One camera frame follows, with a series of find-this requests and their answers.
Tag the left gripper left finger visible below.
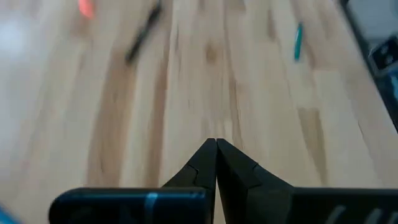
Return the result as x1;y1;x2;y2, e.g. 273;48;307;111
49;139;217;224

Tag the black pen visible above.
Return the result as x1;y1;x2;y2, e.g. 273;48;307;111
124;0;163;65

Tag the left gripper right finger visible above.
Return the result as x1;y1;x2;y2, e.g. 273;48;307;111
217;139;398;224

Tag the black table-level camera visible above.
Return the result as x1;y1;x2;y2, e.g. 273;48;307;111
368;35;398;77

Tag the black table edge frame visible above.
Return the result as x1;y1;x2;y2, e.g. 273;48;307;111
338;0;398;134

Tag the green crayon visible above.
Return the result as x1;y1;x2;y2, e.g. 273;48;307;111
294;21;305;62

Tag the small orange cap eraser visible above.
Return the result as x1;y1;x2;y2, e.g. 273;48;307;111
77;0;96;20

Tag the blue crayon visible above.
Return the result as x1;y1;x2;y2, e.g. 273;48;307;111
0;203;22;224

